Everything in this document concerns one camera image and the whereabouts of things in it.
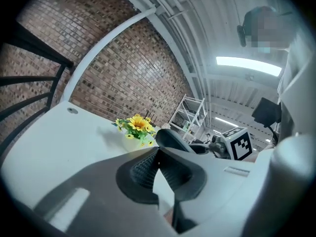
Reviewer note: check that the ceiling light panel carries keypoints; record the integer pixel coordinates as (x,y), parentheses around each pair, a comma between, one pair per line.
(225,121)
(247,65)

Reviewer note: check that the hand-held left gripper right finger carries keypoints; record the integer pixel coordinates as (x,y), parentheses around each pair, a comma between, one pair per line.
(217,186)

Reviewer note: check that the person's right forearm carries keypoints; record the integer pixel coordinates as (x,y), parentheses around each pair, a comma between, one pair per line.
(252,158)

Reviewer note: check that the person's head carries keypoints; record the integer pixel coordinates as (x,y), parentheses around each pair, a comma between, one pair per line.
(271,33)

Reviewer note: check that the person's grey shirt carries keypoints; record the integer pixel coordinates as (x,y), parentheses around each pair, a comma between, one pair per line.
(301,83)

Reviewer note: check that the black metal railing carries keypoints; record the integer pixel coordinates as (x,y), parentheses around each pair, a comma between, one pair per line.
(44,49)

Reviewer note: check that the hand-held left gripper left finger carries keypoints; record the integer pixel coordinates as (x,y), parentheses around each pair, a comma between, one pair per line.
(98,194)

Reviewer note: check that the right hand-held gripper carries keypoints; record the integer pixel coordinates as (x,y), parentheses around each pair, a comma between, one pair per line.
(239,146)

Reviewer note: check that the white pillar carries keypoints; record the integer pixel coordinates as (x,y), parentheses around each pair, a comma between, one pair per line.
(98,48)

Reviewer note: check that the white shelf unit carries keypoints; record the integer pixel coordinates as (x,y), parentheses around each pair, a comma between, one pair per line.
(190,115)

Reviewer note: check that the white table with grommet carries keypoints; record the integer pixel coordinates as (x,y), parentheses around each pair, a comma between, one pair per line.
(61,144)

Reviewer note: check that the yellow sunflowers in white pot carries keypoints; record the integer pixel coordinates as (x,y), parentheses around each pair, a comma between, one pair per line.
(138,126)

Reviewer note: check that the black head-mounted camera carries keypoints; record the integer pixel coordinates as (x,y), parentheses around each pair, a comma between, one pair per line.
(242,36)

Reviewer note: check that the round grey table grommet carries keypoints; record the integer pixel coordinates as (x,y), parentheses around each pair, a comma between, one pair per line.
(72,110)

